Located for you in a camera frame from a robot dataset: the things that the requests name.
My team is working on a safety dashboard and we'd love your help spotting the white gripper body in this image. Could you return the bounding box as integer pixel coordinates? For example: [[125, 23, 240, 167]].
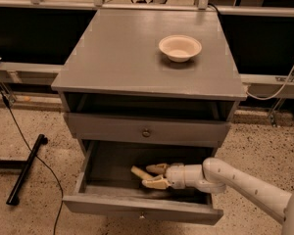
[[166, 164, 186, 189]]

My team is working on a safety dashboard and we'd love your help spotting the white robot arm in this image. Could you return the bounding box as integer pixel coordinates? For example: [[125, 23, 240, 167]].
[[141, 158, 294, 235]]

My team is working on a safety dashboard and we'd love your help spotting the grey wooden drawer cabinet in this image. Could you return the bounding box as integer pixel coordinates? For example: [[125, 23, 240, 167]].
[[51, 8, 248, 168]]

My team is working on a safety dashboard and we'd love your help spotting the open lower grey drawer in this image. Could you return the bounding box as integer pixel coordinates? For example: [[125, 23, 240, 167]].
[[64, 141, 223, 225]]

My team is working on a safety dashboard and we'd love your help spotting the white cable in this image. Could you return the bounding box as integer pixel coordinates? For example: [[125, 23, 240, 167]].
[[244, 7, 294, 102]]

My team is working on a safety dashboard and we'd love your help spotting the white paper bowl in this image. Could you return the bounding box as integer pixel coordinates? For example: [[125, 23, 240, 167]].
[[159, 35, 202, 63]]

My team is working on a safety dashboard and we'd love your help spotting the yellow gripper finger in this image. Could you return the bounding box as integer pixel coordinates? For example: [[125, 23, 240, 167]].
[[142, 175, 171, 190], [146, 164, 170, 175]]

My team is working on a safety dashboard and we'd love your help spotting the closed upper grey drawer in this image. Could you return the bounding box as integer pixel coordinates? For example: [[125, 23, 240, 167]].
[[64, 113, 229, 148]]

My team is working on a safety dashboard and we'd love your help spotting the black floor cable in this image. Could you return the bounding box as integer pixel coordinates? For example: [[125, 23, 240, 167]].
[[0, 81, 65, 235]]

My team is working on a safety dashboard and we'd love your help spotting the black metal stand leg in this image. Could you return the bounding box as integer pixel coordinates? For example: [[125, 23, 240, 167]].
[[0, 134, 48, 206]]

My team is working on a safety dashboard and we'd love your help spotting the yellow sponge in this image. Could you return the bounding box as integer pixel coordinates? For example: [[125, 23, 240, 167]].
[[130, 165, 153, 180]]

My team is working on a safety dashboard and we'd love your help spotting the grey metal rail frame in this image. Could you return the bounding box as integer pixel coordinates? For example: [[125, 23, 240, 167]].
[[0, 0, 294, 100]]

